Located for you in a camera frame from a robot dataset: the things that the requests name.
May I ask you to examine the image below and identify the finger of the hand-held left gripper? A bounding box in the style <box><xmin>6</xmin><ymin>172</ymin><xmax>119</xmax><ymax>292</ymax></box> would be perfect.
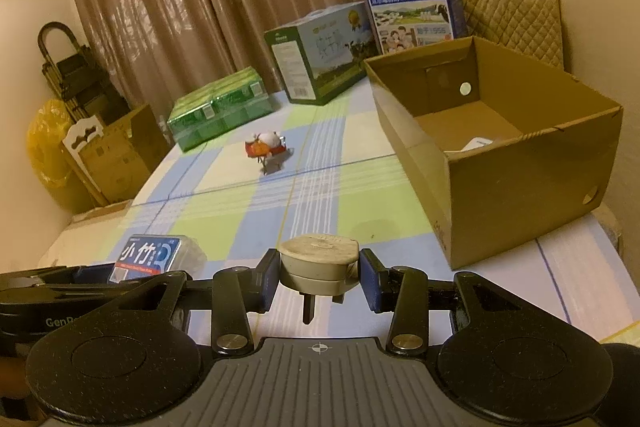
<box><xmin>0</xmin><ymin>264</ymin><xmax>119</xmax><ymax>292</ymax></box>

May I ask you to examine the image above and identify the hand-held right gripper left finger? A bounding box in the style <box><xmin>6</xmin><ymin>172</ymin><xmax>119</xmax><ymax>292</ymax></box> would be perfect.
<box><xmin>107</xmin><ymin>249</ymin><xmax>281</xmax><ymax>356</ymax></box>

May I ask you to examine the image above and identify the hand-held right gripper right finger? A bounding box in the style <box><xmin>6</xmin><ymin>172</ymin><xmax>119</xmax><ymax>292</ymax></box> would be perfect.
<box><xmin>359</xmin><ymin>248</ymin><xmax>538</xmax><ymax>356</ymax></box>

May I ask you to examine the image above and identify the beige plug adapter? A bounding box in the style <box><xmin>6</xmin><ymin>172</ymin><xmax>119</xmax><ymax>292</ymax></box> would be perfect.
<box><xmin>277</xmin><ymin>234</ymin><xmax>360</xmax><ymax>326</ymax></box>

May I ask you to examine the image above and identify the white square device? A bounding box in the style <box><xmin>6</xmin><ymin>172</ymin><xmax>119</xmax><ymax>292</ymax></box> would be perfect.
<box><xmin>460</xmin><ymin>136</ymin><xmax>494</xmax><ymax>154</ymax></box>

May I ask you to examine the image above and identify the blue tissue packet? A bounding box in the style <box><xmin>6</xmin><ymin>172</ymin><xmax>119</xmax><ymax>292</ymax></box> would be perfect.
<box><xmin>108</xmin><ymin>234</ymin><xmax>209</xmax><ymax>286</ymax></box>

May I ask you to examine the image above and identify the brown cardboard box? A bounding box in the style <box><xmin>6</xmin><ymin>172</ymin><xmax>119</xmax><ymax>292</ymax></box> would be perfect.
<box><xmin>62</xmin><ymin>104</ymin><xmax>171</xmax><ymax>206</ymax></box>

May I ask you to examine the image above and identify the yellow plastic bag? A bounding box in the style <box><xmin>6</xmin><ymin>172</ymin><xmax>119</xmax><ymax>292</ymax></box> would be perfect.
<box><xmin>26</xmin><ymin>99</ymin><xmax>96</xmax><ymax>213</ymax></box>

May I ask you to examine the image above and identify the white and red cat toy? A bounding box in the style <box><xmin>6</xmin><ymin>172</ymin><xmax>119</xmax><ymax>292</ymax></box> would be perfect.
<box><xmin>243</xmin><ymin>130</ymin><xmax>289</xmax><ymax>176</ymax></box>

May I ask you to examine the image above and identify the white scalloped cardboard piece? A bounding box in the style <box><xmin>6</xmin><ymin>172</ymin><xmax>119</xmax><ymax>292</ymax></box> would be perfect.
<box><xmin>60</xmin><ymin>116</ymin><xmax>109</xmax><ymax>153</ymax></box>

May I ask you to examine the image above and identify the green pack of cartons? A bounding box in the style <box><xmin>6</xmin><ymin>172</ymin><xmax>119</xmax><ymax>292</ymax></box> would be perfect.
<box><xmin>165</xmin><ymin>66</ymin><xmax>274</xmax><ymax>153</ymax></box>

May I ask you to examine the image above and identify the black folding trolley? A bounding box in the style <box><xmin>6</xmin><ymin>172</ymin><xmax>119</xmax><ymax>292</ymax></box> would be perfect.
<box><xmin>37</xmin><ymin>21</ymin><xmax>131</xmax><ymax>123</ymax></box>

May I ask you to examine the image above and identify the green milk carton box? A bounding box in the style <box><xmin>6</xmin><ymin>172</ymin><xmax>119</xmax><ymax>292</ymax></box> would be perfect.
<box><xmin>263</xmin><ymin>1</ymin><xmax>381</xmax><ymax>106</ymax></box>

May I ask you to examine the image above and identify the blue milk carton box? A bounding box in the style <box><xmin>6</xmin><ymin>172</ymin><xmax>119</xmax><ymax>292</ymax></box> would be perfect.
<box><xmin>360</xmin><ymin>0</ymin><xmax>469</xmax><ymax>56</ymax></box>

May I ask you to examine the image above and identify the quilted beige cushion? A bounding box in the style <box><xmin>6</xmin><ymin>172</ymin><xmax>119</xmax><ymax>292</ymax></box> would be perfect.
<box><xmin>458</xmin><ymin>0</ymin><xmax>566</xmax><ymax>70</ymax></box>

